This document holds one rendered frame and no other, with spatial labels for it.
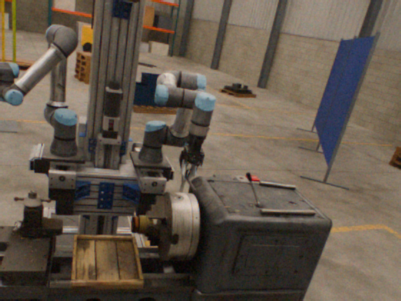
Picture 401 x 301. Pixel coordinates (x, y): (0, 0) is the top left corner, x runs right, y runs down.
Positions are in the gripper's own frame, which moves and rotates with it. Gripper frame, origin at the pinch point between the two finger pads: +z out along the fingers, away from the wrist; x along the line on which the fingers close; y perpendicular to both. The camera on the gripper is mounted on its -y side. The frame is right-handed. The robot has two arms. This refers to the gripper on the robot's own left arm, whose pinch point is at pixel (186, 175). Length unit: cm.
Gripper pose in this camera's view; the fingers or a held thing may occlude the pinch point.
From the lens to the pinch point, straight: 155.2
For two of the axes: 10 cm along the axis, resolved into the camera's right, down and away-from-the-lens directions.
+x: 9.7, 1.2, 2.1
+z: -2.1, 8.5, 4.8
